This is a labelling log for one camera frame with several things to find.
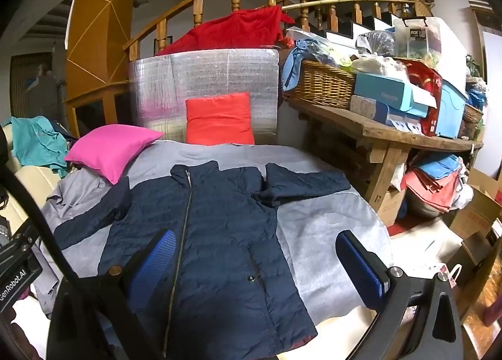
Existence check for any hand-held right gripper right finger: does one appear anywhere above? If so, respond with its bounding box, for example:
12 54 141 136
336 230 465 360

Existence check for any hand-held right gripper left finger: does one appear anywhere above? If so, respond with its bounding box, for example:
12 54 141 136
47 230 176 360

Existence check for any navy puffer jacket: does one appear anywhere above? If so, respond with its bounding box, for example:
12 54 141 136
53 160 351 358

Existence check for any grey bed sheet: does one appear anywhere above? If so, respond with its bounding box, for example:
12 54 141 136
31 139 395 345

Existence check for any small cardboard box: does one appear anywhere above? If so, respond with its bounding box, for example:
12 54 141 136
376 183 409 227

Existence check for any cream leather sofa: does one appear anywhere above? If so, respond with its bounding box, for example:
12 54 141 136
0 125 63 235

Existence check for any pile of red blue cloths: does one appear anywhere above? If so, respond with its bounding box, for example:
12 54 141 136
400 154 475 213

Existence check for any pink pillow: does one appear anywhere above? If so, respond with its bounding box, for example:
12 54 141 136
64 126 164 185

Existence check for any large cardboard box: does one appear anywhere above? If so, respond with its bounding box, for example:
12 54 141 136
447 168 502 243

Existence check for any teal shirt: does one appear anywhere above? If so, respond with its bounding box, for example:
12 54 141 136
4 116 71 178

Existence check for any wooden table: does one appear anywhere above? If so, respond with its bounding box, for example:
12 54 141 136
283 95 485 223

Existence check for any red-orange pillow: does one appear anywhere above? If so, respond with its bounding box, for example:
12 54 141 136
185 92 255 146

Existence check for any white patterned box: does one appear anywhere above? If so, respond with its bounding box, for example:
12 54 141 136
350 95 424 135

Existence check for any light blue shoe box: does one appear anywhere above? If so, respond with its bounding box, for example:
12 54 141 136
353 72 430 119

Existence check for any blue plastic storage bin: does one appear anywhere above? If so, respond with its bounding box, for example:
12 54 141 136
435 79 469 139

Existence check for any large wicker basket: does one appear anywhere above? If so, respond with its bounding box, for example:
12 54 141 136
283 60 357 110

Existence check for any small wicker basket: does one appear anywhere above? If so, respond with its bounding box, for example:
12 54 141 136
463 103 485 124

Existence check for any silver foil insulation board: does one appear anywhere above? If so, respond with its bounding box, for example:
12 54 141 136
129 48 281 145

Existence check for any red bag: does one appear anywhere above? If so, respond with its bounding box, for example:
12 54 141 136
404 60 444 137

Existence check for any white plastic bag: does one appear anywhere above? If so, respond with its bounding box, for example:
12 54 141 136
351 53 409 75

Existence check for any light blue cloth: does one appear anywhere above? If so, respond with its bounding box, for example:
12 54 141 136
281 39 334 92

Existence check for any grey plastic bag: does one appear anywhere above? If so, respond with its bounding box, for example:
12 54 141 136
356 30 397 56

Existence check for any yellow wooden cabinet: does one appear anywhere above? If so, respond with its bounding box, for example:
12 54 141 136
63 0 146 137

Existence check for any clear plastic storage box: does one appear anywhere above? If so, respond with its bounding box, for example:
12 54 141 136
392 17 467 70

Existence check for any red cloth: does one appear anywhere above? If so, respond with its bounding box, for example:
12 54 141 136
157 6 295 56

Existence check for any black cable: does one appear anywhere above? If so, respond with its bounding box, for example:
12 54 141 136
0 166 85 286

